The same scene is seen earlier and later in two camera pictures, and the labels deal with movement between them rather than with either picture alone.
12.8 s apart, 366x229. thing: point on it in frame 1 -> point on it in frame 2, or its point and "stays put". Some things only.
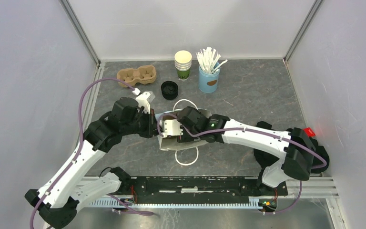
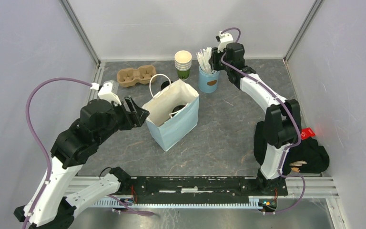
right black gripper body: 186,137 -> 217,64
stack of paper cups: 183,63 stays put
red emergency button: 309,131 stays put
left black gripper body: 145,124 -> 122,119
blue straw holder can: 208,83 stays put
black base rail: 162,189 stays put
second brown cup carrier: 145,74 stays put
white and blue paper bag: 186,153 -> 173,111
